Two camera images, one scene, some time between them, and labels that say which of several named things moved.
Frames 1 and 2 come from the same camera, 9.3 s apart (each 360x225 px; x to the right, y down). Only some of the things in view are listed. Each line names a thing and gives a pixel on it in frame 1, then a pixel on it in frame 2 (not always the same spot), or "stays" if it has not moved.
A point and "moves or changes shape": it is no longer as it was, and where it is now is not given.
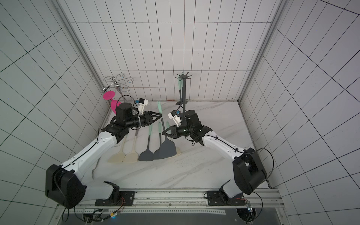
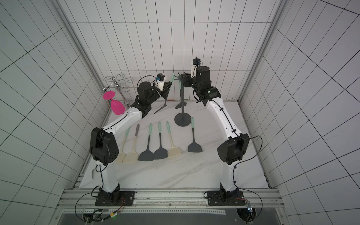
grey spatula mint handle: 168,149 → 194,147
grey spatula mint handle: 159,154 stays
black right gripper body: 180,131 → 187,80
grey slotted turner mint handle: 179,82 → 172,79
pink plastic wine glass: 108,95 stays
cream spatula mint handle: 118,154 moves or changes shape
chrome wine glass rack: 119,78 stays
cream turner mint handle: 178,152 stays
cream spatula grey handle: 132,156 stays
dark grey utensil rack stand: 184,77 stays
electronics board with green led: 95,216 stays
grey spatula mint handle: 147,155 stays
